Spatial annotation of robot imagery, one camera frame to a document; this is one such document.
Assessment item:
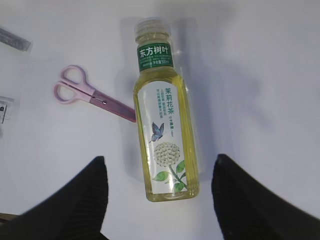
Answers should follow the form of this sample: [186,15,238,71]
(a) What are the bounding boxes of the silver glitter pen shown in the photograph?
[0,28,32,52]

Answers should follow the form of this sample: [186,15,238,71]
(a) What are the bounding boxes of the clear plastic ruler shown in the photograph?
[0,96,15,124]

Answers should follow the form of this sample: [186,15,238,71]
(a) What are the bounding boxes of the pink scissors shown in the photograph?
[53,65,137,123]

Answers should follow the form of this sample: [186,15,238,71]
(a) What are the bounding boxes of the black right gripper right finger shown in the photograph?
[211,154,320,240]

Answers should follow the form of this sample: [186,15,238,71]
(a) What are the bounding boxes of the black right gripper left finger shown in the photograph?
[0,156,109,240]

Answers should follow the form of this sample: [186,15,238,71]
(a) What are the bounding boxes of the yellow tea bottle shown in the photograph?
[133,18,199,202]

